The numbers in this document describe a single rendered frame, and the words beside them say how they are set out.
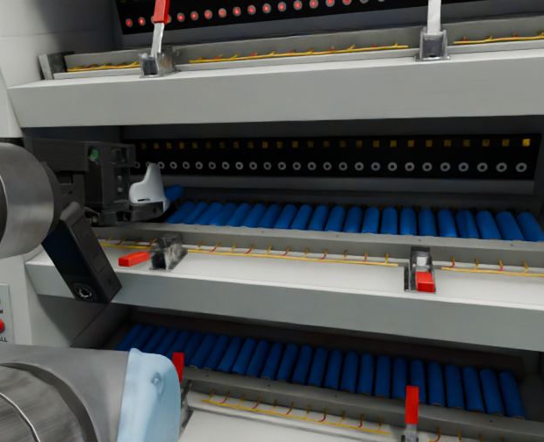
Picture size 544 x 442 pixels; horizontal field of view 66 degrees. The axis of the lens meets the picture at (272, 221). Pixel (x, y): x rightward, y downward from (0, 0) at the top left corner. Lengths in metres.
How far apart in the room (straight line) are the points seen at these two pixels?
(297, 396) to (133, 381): 0.34
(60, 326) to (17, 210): 0.32
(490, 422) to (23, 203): 0.49
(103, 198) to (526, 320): 0.39
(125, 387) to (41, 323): 0.40
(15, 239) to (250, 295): 0.21
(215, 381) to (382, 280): 0.26
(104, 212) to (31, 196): 0.10
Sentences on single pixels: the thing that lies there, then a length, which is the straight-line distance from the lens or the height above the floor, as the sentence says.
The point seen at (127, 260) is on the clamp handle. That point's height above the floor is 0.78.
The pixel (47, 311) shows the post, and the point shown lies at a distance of 0.62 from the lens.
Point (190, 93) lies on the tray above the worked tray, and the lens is 0.44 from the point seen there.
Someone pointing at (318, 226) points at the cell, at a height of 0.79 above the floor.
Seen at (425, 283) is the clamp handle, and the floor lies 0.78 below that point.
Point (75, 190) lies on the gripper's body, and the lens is 0.43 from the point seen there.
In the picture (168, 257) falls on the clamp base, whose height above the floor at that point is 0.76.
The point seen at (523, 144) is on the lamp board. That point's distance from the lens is 0.56.
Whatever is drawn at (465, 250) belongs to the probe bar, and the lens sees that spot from 0.44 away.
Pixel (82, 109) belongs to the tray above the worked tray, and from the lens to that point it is 0.51.
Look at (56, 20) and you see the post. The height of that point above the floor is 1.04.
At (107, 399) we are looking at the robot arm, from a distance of 0.23.
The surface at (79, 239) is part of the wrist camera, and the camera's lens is 0.42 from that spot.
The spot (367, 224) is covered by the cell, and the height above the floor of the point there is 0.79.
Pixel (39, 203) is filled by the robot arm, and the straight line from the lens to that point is 0.35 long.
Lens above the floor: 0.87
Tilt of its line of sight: 9 degrees down
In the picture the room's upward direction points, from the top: straight up
